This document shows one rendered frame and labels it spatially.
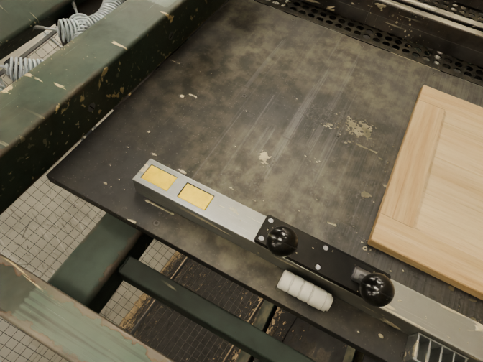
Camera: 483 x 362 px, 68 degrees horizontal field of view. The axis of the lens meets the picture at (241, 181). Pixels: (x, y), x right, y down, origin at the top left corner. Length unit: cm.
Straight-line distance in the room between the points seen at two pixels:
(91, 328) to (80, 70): 42
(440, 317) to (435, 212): 19
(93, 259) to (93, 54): 36
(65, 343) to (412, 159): 64
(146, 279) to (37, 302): 17
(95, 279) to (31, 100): 30
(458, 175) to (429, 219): 13
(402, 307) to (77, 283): 48
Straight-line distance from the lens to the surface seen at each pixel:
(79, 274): 64
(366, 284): 44
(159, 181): 60
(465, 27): 108
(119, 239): 64
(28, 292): 56
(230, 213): 57
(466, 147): 85
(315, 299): 55
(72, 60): 73
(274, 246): 43
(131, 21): 81
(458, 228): 72
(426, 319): 59
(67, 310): 53
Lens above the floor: 175
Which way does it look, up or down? 19 degrees down
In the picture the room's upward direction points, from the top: 45 degrees counter-clockwise
